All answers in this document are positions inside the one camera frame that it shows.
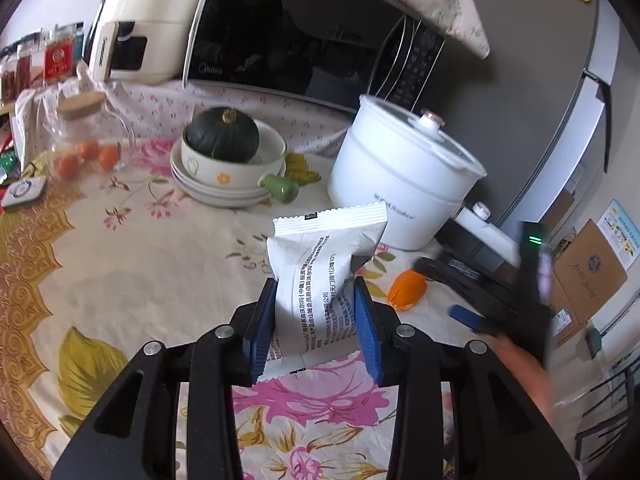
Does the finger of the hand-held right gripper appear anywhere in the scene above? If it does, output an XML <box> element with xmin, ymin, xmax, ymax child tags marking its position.
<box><xmin>414</xmin><ymin>255</ymin><xmax>503</xmax><ymax>306</ymax></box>
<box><xmin>446</xmin><ymin>304</ymin><xmax>501</xmax><ymax>337</ymax></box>

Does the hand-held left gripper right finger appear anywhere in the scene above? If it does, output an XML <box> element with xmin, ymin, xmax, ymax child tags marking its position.
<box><xmin>352</xmin><ymin>276</ymin><xmax>581</xmax><ymax>480</ymax></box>

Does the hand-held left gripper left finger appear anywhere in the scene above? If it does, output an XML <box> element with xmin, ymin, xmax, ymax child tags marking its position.
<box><xmin>50</xmin><ymin>277</ymin><xmax>279</xmax><ymax>480</ymax></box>

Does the white snack packet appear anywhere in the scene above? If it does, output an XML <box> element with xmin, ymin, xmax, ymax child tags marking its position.
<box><xmin>265</xmin><ymin>202</ymin><xmax>389</xmax><ymax>379</ymax></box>

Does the person's right forearm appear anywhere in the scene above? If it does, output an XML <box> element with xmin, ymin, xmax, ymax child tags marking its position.
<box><xmin>492</xmin><ymin>335</ymin><xmax>554</xmax><ymax>429</ymax></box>

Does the brown cardboard box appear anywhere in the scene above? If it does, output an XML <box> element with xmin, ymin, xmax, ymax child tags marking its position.
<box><xmin>551</xmin><ymin>219</ymin><xmax>629</xmax><ymax>327</ymax></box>
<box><xmin>549</xmin><ymin>285</ymin><xmax>587</xmax><ymax>347</ymax></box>

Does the white electric cooking pot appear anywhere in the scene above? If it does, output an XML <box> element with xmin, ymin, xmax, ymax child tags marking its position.
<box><xmin>327</xmin><ymin>94</ymin><xmax>522</xmax><ymax>267</ymax></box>

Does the light blue printed box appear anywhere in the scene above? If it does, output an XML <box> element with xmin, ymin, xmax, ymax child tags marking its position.
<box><xmin>602</xmin><ymin>199</ymin><xmax>640</xmax><ymax>267</ymax></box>

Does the floral tablecloth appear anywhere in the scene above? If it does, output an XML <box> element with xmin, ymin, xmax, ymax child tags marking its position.
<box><xmin>0</xmin><ymin>135</ymin><xmax>501</xmax><ymax>480</ymax></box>

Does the black metal rack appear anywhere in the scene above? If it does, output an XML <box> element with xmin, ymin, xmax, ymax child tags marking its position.
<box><xmin>574</xmin><ymin>359</ymin><xmax>637</xmax><ymax>467</ymax></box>

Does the white plate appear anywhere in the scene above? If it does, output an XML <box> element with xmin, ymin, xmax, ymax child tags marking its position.
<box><xmin>170</xmin><ymin>142</ymin><xmax>288</xmax><ymax>202</ymax></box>
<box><xmin>172</xmin><ymin>170</ymin><xmax>273</xmax><ymax>210</ymax></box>

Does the dark green pumpkin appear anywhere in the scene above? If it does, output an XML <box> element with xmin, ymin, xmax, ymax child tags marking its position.
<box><xmin>186</xmin><ymin>107</ymin><xmax>261</xmax><ymax>164</ymax></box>

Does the grey refrigerator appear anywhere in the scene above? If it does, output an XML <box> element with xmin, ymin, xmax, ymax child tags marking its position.
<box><xmin>440</xmin><ymin>0</ymin><xmax>622</xmax><ymax>243</ymax></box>

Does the small-flowered white cloth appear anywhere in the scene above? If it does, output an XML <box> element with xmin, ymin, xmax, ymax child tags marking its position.
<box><xmin>100</xmin><ymin>79</ymin><xmax>362</xmax><ymax>157</ymax></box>

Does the glass jar with wooden lid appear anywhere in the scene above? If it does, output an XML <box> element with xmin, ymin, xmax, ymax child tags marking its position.
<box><xmin>42</xmin><ymin>91</ymin><xmax>134</xmax><ymax>182</ymax></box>

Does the floral cloth cover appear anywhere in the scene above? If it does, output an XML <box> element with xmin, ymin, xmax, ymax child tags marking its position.
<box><xmin>320</xmin><ymin>0</ymin><xmax>492</xmax><ymax>61</ymax></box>

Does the white square device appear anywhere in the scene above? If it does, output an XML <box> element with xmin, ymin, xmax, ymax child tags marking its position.
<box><xmin>0</xmin><ymin>176</ymin><xmax>47</xmax><ymax>213</ymax></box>

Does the black microwave oven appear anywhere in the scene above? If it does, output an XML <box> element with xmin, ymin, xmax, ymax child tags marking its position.
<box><xmin>182</xmin><ymin>0</ymin><xmax>447</xmax><ymax>112</ymax></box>

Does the cream air fryer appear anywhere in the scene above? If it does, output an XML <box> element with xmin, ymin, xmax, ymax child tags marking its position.
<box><xmin>87</xmin><ymin>0</ymin><xmax>224</xmax><ymax>86</ymax></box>

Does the red tin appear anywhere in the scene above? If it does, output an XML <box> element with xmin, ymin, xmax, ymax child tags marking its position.
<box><xmin>44</xmin><ymin>35</ymin><xmax>77</xmax><ymax>83</ymax></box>

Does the glass jar with red filling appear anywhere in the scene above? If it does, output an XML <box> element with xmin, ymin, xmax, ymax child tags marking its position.
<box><xmin>0</xmin><ymin>54</ymin><xmax>34</xmax><ymax>102</ymax></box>

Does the white bowl with green handle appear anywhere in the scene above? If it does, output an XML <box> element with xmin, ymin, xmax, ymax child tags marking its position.
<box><xmin>180</xmin><ymin>119</ymin><xmax>301</xmax><ymax>206</ymax></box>

